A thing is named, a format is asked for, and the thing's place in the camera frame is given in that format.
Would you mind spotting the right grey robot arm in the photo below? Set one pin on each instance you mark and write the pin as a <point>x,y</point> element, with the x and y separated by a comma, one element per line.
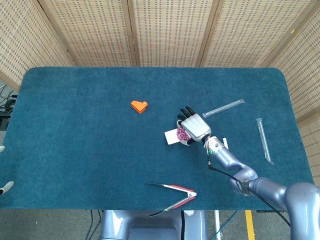
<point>225,157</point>

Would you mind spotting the white marker black cap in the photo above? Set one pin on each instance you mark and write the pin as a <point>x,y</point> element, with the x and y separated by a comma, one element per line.
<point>225,142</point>

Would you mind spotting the black floor power box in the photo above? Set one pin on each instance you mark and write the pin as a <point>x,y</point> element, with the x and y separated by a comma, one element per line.
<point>3,122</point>

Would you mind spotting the woven bamboo folding screen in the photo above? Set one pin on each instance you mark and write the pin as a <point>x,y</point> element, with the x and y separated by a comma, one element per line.
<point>170,30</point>

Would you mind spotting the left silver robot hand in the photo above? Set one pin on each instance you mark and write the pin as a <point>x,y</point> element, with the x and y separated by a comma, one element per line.
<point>7,186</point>

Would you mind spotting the blue carpet table mat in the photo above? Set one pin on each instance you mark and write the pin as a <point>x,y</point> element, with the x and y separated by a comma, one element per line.
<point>75,137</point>

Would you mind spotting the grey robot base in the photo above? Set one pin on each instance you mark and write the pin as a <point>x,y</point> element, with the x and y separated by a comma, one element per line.
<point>150,225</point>

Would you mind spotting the clear wrapped straw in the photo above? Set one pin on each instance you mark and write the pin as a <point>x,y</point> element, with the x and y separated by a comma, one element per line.
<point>222,108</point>
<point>263,140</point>

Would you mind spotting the orange plastic block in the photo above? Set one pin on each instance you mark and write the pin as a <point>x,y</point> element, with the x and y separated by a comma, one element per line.
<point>139,107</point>

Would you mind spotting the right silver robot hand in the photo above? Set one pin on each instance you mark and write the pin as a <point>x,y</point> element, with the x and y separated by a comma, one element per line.
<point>196,126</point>

